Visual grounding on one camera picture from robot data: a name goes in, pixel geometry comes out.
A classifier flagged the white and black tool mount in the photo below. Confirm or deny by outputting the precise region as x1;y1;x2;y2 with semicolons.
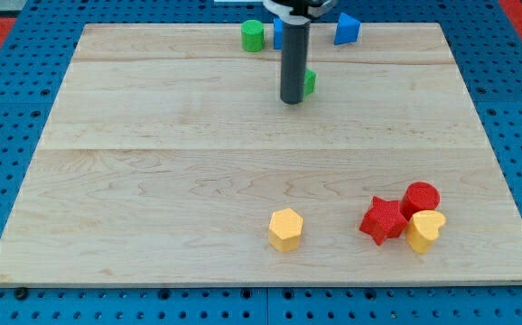
262;0;337;24

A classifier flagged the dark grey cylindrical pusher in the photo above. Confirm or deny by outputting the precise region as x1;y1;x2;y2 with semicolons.
280;22;311;105

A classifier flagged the green star block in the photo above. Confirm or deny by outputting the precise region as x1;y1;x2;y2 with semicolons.
303;69;317;97

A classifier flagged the wooden board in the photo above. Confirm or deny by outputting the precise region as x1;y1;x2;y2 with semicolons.
0;23;522;288

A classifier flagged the red star block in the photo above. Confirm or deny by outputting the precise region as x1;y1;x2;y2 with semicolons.
359;196;407;246

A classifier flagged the blue cube block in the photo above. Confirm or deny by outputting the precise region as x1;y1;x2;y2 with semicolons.
273;18;283;50

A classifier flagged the green cylinder block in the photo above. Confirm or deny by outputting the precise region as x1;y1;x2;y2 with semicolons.
241;20;265;52

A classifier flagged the blue triangle block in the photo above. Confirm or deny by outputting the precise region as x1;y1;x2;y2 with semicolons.
333;13;361;45

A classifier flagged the yellow hexagon block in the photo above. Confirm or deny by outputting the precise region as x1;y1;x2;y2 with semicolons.
268;209;303;253

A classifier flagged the red cylinder block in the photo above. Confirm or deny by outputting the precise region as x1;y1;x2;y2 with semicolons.
399;181;441;220

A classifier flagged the yellow heart block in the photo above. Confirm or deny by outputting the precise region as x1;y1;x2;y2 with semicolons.
405;210;447;254

